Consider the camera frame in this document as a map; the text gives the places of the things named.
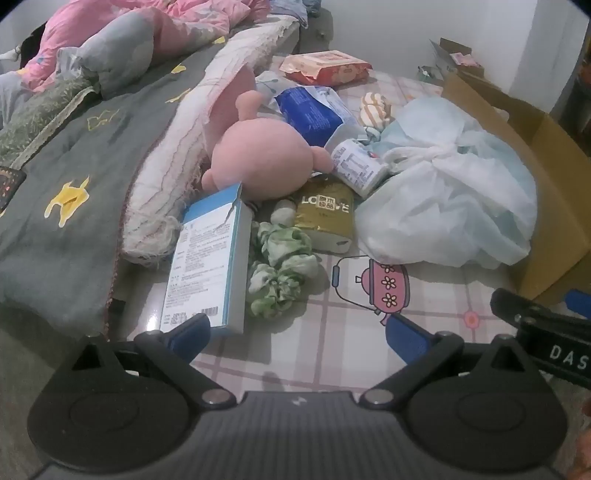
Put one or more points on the green white scrunchie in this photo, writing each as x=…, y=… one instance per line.
x=272, y=290
x=286, y=242

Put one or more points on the small open cardboard box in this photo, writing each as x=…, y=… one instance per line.
x=455, y=48

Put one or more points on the pink and grey floral quilt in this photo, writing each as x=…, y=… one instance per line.
x=115, y=41

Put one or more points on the blue and white carton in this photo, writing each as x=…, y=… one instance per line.
x=203, y=267

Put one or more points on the blue tissue pack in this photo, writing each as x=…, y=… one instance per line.
x=309, y=110

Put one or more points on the pink plush toy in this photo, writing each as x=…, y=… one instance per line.
x=263, y=157

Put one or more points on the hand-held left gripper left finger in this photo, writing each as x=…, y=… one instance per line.
x=190, y=339

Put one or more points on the orange striped white sock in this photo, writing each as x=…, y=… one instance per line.
x=375, y=110

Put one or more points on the green patterned cloth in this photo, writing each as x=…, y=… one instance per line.
x=41, y=115

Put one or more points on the small green packet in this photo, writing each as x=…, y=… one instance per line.
x=427, y=74

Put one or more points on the white printed tissue pack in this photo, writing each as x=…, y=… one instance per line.
x=360, y=166

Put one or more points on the large cardboard box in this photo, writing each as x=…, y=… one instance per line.
x=554, y=194

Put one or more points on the checkered printed bed sheet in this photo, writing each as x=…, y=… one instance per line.
x=415, y=300

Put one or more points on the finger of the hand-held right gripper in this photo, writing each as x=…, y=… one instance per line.
x=579, y=302

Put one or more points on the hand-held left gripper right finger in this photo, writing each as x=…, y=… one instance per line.
x=411, y=339

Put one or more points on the blue clothes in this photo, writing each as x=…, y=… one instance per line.
x=295, y=9

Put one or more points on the white plastic bag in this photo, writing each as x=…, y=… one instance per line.
x=443, y=198

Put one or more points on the gold tissue pack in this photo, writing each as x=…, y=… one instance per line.
x=325, y=217

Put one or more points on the red wet wipes pack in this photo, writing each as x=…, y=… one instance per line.
x=323, y=67

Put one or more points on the dark cloth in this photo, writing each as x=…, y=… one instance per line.
x=33, y=44

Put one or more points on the small white cloth bundle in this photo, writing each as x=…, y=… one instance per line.
x=282, y=213

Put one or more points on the grey quilt with yellow print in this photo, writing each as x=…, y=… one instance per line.
x=92, y=161

